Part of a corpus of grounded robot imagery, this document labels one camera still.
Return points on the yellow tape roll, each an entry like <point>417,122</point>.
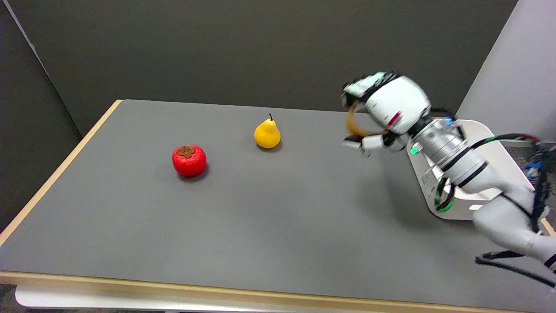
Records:
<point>352,123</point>

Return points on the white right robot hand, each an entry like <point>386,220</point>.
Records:
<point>397,103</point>

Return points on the yellow pear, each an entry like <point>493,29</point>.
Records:
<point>267,133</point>

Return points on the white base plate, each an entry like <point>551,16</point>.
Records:
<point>486,152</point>

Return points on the red persimmon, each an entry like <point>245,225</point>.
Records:
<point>189,160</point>

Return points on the grey partition panel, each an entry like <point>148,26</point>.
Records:
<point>517,69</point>

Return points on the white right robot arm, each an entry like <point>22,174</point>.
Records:
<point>478,178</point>

